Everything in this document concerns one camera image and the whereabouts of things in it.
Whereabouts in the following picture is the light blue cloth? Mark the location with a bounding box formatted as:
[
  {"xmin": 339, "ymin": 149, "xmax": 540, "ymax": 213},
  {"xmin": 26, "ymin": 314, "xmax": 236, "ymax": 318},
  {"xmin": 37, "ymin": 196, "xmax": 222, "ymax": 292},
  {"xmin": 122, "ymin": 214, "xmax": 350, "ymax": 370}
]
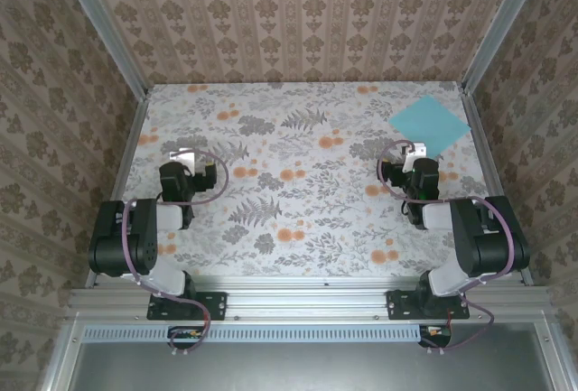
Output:
[{"xmin": 387, "ymin": 94, "xmax": 472, "ymax": 161}]

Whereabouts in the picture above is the grey metal sheet panel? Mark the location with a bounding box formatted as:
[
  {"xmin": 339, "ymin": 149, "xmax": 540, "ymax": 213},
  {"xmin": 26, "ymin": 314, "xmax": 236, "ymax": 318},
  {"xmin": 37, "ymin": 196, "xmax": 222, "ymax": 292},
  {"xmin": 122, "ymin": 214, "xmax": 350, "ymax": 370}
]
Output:
[{"xmin": 38, "ymin": 312, "xmax": 578, "ymax": 391}]

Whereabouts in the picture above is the floral table mat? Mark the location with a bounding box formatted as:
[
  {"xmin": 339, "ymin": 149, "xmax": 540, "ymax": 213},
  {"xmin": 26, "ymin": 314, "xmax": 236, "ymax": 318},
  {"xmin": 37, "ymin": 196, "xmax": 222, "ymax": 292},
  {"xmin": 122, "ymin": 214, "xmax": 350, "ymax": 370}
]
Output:
[{"xmin": 97, "ymin": 81, "xmax": 520, "ymax": 279}]

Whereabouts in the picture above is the small black circuit board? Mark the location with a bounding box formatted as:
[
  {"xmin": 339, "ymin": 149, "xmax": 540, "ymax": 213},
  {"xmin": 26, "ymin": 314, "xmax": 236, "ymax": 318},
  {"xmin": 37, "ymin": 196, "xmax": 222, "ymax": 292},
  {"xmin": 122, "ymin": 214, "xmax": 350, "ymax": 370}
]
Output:
[
  {"xmin": 417, "ymin": 323, "xmax": 453, "ymax": 349},
  {"xmin": 167, "ymin": 325, "xmax": 205, "ymax": 350}
]

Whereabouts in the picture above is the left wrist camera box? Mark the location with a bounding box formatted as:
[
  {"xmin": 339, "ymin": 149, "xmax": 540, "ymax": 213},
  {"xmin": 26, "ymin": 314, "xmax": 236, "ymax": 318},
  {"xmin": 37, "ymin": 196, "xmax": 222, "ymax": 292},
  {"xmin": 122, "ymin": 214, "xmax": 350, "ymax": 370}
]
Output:
[{"xmin": 168, "ymin": 148, "xmax": 197, "ymax": 174}]

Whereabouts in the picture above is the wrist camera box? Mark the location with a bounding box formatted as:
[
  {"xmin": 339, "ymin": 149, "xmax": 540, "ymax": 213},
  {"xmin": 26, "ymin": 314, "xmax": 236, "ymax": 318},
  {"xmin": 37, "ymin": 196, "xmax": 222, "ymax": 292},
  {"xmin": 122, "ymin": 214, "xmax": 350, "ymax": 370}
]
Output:
[
  {"xmin": 400, "ymin": 140, "xmax": 428, "ymax": 160},
  {"xmin": 168, "ymin": 148, "xmax": 197, "ymax": 174}
]

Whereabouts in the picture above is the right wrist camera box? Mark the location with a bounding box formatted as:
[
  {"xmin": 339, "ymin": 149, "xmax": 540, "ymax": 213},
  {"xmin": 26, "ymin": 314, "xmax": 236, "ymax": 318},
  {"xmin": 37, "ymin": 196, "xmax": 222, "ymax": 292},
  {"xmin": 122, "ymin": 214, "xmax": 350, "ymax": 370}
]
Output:
[{"xmin": 400, "ymin": 140, "xmax": 428, "ymax": 160}]

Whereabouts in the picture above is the aluminium side rail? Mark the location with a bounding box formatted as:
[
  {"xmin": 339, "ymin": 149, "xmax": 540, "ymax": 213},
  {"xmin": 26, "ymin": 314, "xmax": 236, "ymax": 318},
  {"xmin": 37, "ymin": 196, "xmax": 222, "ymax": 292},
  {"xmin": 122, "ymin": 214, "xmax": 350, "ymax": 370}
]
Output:
[
  {"xmin": 85, "ymin": 92, "xmax": 150, "ymax": 288},
  {"xmin": 460, "ymin": 86, "xmax": 536, "ymax": 288}
]

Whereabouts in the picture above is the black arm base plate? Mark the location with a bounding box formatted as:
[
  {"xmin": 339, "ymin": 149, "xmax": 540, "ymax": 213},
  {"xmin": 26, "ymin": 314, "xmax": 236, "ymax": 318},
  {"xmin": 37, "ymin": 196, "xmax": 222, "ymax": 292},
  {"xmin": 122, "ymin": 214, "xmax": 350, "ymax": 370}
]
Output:
[
  {"xmin": 146, "ymin": 290, "xmax": 228, "ymax": 321},
  {"xmin": 387, "ymin": 289, "xmax": 471, "ymax": 321}
]

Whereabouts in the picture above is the wide aluminium frame rail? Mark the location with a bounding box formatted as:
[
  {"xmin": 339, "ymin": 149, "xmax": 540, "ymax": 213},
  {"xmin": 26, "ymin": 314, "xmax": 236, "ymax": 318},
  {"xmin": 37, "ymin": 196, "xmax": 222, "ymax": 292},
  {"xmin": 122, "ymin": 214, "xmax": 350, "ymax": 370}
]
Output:
[{"xmin": 65, "ymin": 273, "xmax": 559, "ymax": 322}]

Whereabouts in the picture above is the aluminium corner post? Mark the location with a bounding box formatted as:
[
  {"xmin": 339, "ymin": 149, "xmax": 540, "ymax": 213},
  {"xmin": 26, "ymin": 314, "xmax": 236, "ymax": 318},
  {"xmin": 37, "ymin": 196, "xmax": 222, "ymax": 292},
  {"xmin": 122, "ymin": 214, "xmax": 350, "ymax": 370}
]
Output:
[
  {"xmin": 460, "ymin": 0, "xmax": 552, "ymax": 94},
  {"xmin": 52, "ymin": 0, "xmax": 150, "ymax": 101}
]

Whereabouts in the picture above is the grey slotted cable duct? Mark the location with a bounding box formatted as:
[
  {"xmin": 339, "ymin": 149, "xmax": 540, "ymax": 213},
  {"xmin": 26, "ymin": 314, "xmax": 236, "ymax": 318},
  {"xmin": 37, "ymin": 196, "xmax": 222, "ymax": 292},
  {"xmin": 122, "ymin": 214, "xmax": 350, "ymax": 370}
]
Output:
[{"xmin": 82, "ymin": 322, "xmax": 424, "ymax": 343}]

